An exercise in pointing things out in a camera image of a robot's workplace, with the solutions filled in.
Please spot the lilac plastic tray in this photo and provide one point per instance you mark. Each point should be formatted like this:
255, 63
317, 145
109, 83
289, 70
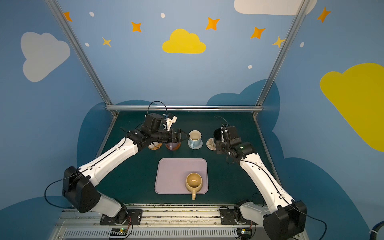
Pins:
172, 174

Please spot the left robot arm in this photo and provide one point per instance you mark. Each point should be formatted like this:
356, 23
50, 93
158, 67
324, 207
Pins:
79, 185

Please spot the aluminium front rail frame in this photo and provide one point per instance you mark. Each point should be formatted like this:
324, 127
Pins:
159, 222

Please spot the cream mug blue handle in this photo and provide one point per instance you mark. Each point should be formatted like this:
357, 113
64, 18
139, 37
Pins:
195, 135

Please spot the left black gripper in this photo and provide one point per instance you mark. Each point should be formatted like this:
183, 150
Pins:
173, 134

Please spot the right aluminium frame post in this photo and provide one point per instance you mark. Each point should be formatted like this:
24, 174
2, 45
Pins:
292, 32

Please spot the grey woven coaster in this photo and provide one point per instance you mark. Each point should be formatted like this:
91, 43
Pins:
195, 144

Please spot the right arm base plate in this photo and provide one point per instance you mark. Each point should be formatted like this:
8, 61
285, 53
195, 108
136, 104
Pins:
232, 217

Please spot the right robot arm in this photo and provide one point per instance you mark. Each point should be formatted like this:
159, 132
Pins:
285, 218

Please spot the left green circuit board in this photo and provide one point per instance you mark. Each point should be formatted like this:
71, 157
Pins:
120, 233

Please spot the tan yellow mug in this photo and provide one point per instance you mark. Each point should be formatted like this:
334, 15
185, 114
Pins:
194, 184

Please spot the white multicolour woven coaster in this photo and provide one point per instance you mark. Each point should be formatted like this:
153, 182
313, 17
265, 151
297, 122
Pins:
211, 145

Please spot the dark brown wooden coaster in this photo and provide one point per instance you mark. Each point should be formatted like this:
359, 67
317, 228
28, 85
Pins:
173, 148

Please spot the woven cork coaster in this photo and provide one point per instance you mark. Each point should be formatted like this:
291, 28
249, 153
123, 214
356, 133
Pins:
154, 148

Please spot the rear aluminium crossbar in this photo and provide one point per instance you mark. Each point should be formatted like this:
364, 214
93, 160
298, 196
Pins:
131, 108

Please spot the left aluminium frame post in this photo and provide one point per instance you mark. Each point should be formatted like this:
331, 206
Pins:
59, 15

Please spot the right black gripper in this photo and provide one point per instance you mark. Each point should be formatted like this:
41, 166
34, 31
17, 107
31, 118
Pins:
223, 147

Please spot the aluminium frame post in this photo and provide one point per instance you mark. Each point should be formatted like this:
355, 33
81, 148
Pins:
59, 15
292, 32

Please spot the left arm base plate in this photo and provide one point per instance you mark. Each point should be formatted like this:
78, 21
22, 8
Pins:
132, 217

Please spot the black mug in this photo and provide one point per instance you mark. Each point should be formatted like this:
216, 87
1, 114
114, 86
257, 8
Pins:
218, 135

